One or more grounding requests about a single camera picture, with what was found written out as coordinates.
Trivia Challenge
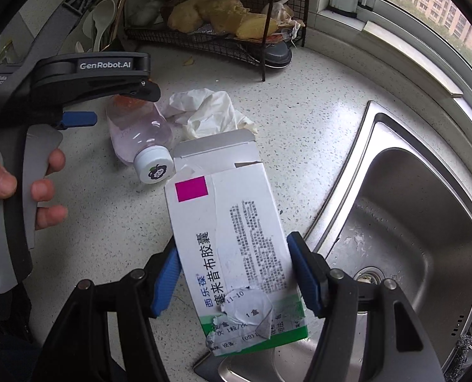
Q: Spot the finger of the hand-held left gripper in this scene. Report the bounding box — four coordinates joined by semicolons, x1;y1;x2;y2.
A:
55;112;98;130
71;79;162;106

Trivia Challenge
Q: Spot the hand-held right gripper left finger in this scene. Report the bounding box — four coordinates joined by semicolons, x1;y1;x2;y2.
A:
33;244;181;382

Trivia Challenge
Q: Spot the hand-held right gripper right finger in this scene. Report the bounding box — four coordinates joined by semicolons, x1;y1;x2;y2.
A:
287;232;445;382

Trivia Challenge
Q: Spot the pink bottle with white cap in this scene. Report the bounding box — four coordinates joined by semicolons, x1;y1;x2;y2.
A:
106;95;177;186

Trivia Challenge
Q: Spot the white and green medicine box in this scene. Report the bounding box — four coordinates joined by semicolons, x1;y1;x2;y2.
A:
164;129;310;357

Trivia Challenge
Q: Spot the sink drain strainer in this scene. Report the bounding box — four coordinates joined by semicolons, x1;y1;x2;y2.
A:
353;266;382;287

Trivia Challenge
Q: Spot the crumpled white tissue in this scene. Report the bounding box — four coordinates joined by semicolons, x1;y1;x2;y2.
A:
156;88;258;140

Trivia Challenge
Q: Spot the white garlic bulb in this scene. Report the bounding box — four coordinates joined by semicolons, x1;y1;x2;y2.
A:
128;0;165;25

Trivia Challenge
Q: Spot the white plastic spoon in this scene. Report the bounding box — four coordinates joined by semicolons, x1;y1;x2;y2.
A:
82;0;117;52

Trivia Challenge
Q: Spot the stainless steel sink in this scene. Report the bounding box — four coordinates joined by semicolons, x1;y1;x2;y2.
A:
194;101;472;382

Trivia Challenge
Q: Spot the dark grey round lid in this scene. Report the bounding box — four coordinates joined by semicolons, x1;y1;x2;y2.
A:
264;42;293;68

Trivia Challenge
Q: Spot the brown garlic bulb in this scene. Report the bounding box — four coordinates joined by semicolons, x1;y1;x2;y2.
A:
262;0;296;22

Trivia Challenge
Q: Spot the dark steel wool scrubber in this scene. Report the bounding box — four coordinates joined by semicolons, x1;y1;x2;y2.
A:
447;334;472;382

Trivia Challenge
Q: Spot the white framed window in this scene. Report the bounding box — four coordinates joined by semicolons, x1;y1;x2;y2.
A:
327;0;472;100

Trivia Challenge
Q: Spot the black wire rack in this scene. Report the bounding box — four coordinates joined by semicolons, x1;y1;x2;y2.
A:
122;0;310;82

